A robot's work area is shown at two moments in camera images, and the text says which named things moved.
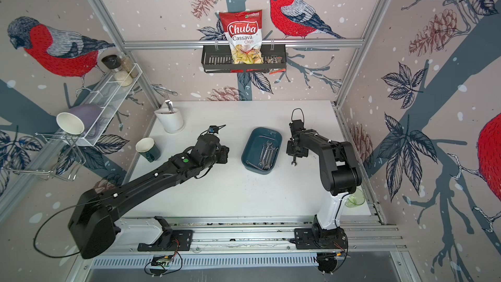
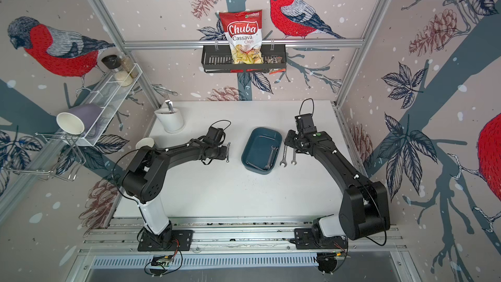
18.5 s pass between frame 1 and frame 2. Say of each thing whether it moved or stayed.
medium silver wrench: stayed
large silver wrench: moved
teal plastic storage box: stayed
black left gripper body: stayed
